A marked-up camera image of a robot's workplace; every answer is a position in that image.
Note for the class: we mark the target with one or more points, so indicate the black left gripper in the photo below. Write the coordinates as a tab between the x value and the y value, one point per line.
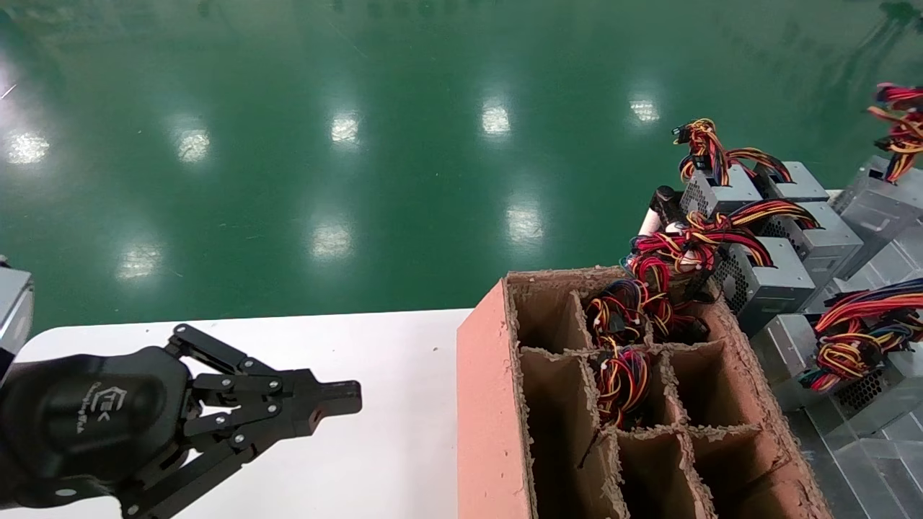
86	418

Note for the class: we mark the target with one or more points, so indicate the brown cardboard divider box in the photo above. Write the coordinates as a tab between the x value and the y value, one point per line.
490	404

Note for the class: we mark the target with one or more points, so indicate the short white pipe end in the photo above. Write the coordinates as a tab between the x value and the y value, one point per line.
649	223

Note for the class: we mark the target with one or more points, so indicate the black pipe joint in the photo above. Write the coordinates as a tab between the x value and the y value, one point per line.
667	202

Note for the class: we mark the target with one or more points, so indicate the clear plastic dividers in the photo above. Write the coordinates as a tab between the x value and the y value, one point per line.
894	270

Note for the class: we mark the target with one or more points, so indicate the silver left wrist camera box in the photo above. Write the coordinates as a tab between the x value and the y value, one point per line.
13	310

